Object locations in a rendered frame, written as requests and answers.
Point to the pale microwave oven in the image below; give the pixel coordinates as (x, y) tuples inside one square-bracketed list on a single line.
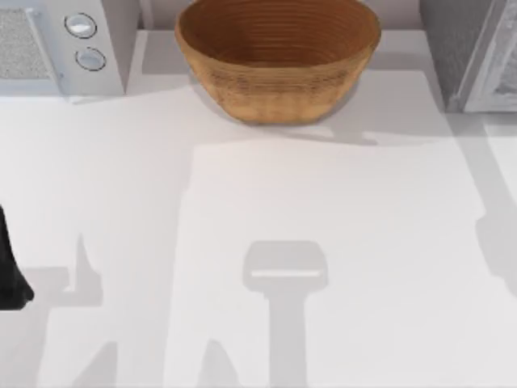
[(60, 44)]

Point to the large microwave knob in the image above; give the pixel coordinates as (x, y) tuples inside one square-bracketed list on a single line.
[(80, 25)]

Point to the small microwave knob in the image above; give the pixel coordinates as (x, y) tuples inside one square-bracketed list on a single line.
[(90, 58)]

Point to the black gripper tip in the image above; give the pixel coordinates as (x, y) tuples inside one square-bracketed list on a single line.
[(9, 279)]

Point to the brown woven basket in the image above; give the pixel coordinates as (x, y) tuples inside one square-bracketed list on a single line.
[(278, 60)]

